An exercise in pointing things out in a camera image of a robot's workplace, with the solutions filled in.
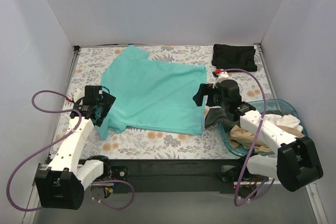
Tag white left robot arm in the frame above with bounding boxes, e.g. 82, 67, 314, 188
35, 86, 116, 210

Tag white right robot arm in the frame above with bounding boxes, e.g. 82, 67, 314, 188
193, 80, 323, 192

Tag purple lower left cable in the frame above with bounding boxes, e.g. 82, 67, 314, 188
90, 179, 135, 211

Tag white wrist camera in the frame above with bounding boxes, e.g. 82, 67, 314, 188
66, 88, 85, 103
213, 69, 229, 89

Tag blue plastic laundry basket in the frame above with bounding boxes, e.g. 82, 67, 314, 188
218, 99, 308, 157

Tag white t shirt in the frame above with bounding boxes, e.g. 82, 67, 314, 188
264, 114, 303, 132

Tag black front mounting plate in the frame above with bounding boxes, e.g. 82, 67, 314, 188
95, 159, 243, 194

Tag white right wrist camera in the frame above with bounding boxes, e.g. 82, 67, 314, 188
213, 69, 229, 89

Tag folded black t shirt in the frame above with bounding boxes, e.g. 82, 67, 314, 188
212, 44, 257, 72

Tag beige t shirt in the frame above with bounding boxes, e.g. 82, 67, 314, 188
228, 125, 304, 153

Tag teal t shirt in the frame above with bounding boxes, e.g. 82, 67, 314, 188
97, 46, 207, 139

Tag grey t shirt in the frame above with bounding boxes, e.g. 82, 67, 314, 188
204, 108, 238, 129

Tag floral table cloth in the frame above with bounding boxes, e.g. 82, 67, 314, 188
48, 45, 276, 160

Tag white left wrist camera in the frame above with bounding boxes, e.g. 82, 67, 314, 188
66, 88, 85, 103

